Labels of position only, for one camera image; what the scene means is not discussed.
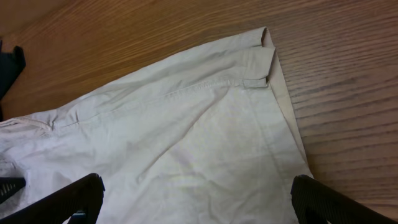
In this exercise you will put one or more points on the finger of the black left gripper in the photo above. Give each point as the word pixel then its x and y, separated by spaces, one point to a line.
pixel 10 186

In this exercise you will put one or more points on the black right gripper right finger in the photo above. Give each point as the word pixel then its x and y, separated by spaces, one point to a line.
pixel 315 203

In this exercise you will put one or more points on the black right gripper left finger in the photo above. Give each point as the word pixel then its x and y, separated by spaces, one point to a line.
pixel 79 202

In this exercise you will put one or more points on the beige shorts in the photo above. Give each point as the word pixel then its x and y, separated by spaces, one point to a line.
pixel 207 135

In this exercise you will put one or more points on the black garment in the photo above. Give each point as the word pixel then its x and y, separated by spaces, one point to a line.
pixel 12 64

